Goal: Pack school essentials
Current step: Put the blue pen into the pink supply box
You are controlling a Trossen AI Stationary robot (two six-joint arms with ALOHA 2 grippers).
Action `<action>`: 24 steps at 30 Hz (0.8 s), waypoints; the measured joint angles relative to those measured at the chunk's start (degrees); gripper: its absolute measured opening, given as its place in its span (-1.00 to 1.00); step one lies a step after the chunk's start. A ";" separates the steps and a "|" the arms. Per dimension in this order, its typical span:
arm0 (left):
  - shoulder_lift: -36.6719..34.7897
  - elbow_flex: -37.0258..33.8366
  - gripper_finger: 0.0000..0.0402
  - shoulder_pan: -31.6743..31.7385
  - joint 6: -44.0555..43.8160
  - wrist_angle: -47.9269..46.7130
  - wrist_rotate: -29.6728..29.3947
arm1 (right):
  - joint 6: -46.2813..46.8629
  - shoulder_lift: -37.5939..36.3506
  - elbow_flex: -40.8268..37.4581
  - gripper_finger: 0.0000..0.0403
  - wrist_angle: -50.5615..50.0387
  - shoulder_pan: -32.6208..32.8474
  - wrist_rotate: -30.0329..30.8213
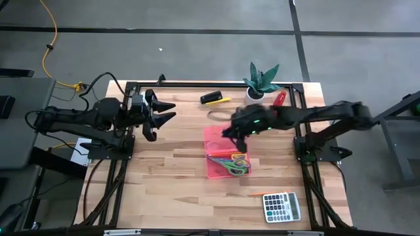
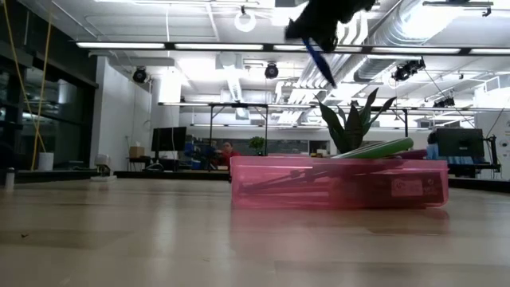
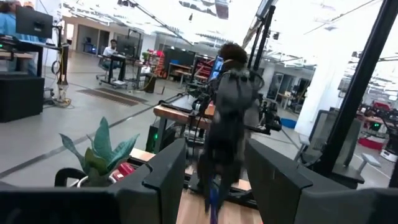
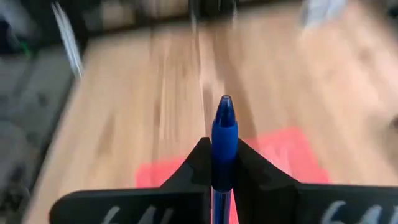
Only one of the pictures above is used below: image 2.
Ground black metal stand frame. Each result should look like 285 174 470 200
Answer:
207 101 269 172

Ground long ceiling light bar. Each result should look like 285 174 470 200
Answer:
75 41 510 56

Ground snake plant in white pot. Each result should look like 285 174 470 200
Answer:
314 87 398 156

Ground yellow pole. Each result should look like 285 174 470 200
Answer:
2 0 46 153
31 15 53 171

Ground pink translucent pencil case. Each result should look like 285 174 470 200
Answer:
229 148 450 211

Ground person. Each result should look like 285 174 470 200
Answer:
426 131 440 160
218 141 242 169

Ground blue pen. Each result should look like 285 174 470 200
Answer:
301 37 338 88

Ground white bucket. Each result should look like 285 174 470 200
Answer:
37 151 55 171

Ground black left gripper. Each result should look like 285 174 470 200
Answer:
284 0 351 53

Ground black computer monitor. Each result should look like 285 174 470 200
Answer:
151 126 187 152

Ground white ring light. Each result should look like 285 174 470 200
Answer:
233 10 257 33

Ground dark wide monitor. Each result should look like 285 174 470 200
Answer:
436 127 485 158

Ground white desk device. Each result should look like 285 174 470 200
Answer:
94 154 113 177

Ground green handled scissors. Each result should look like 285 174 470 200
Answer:
241 136 415 195

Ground small green plant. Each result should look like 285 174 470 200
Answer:
249 136 266 156

